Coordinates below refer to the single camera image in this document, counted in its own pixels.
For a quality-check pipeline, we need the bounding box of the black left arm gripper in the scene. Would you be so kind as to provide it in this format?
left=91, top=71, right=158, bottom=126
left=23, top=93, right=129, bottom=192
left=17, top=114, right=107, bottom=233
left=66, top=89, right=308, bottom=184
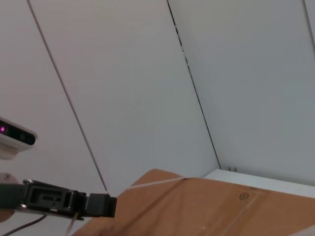
left=0, top=179, right=117, bottom=220

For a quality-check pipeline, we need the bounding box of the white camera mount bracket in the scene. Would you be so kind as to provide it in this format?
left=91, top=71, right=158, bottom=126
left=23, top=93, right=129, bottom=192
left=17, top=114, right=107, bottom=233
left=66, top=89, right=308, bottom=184
left=0, top=145, right=18, bottom=161

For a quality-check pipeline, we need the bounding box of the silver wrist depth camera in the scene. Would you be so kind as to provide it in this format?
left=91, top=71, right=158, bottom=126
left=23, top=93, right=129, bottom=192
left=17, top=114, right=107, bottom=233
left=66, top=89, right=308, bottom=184
left=0, top=116, right=37, bottom=151

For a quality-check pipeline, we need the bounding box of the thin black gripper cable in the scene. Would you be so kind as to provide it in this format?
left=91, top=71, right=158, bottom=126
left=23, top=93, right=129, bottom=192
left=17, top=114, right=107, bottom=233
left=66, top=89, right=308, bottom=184
left=0, top=213, right=48, bottom=236

